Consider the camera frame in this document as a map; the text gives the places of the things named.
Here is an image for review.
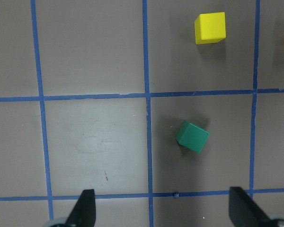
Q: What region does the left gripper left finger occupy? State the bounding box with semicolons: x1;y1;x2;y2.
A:
64;189;96;227

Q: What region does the green wooden block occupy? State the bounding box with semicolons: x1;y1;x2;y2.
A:
176;121;210;153

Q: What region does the yellow wooden block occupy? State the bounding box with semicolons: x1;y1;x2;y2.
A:
195;12;226;45

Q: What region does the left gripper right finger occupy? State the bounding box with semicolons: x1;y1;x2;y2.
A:
228;187;278;227

